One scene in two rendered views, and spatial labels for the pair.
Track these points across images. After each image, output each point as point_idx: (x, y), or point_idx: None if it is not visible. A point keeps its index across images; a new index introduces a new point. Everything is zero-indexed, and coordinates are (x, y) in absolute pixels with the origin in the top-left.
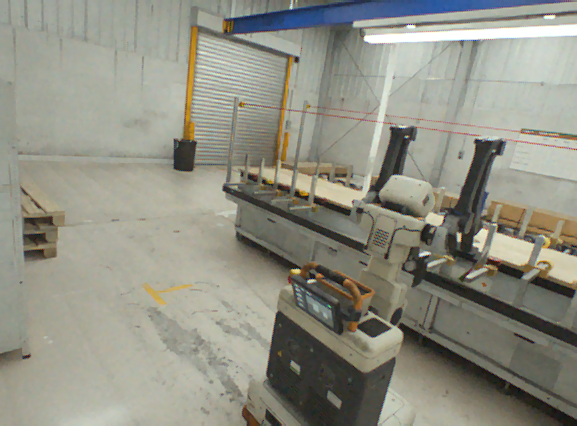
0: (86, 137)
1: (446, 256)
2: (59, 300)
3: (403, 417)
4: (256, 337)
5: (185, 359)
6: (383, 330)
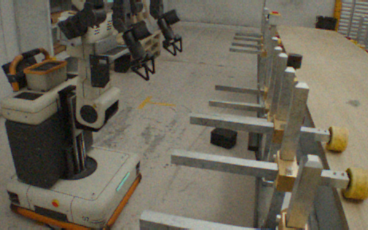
0: (251, 13)
1: (269, 104)
2: None
3: (78, 203)
4: (152, 144)
5: (98, 133)
6: (26, 99)
